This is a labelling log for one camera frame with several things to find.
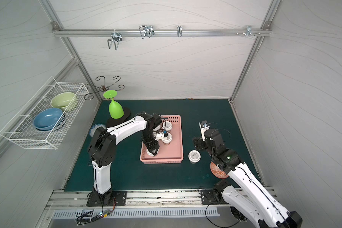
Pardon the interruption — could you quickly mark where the green yogurt cup white lid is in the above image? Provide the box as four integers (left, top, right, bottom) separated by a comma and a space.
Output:
153, 123, 162, 132

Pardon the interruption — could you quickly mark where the pink plastic basket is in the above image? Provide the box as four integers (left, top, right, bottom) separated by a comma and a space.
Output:
140, 115, 183, 164

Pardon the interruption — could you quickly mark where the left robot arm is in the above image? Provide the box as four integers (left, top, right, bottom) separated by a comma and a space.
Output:
88, 112, 162, 195

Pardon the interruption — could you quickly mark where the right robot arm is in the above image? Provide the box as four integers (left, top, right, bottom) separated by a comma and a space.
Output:
193, 125, 303, 228

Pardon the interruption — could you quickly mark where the dark cup holder stand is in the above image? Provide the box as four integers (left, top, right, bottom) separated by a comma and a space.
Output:
84, 76, 131, 127

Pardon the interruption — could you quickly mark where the green plastic goblet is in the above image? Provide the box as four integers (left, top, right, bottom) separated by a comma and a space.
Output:
103, 90, 124, 119

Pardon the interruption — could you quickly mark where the blue white floral bowl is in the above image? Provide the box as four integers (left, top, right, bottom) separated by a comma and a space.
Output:
88, 123, 106, 137

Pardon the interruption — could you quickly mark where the white vent strip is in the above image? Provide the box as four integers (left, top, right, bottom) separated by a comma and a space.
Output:
52, 206, 220, 219

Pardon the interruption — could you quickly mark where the light green bowl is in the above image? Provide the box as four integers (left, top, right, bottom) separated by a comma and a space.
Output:
50, 92, 78, 112

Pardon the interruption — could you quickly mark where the metal double hook left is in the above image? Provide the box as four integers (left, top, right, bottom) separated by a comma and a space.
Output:
107, 31, 123, 50

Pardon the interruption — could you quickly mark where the metal double hook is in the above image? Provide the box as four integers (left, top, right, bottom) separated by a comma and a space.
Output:
139, 25, 154, 40
107, 31, 123, 50

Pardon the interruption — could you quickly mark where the metal double hook middle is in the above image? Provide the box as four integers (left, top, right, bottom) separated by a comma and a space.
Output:
139, 25, 154, 40

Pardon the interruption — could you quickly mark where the small metal hook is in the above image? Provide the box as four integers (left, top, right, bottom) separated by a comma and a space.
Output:
177, 25, 182, 37

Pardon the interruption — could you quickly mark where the metal hook right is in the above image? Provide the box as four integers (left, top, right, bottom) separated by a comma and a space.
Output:
236, 26, 261, 37

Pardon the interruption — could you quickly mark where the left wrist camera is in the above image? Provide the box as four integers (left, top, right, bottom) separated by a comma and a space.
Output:
154, 130, 169, 140

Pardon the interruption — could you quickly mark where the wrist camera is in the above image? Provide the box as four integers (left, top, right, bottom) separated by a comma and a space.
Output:
199, 121, 210, 141
154, 130, 169, 140

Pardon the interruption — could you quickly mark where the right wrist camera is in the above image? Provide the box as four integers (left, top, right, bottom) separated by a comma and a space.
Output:
199, 121, 210, 141

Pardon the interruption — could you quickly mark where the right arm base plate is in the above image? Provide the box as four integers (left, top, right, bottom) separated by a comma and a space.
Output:
198, 188, 227, 205

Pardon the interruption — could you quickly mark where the black cable right base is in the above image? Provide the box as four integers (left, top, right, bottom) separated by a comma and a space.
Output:
204, 203, 243, 228

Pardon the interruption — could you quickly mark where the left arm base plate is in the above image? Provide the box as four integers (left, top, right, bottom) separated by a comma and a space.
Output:
86, 190, 127, 207

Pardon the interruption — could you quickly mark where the cable bundle left base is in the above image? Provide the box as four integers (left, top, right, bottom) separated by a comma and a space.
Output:
75, 197, 116, 226

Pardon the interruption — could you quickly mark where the aluminium front rail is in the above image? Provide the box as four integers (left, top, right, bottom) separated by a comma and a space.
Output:
45, 186, 280, 210

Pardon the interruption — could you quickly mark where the aluminium rail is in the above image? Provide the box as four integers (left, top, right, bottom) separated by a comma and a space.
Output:
53, 25, 272, 38
45, 186, 280, 210

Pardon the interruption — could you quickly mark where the white wire wall basket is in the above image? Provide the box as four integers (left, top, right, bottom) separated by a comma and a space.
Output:
0, 78, 88, 150

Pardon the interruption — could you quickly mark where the aluminium top rail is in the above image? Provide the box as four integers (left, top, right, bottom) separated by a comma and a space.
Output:
53, 25, 272, 38

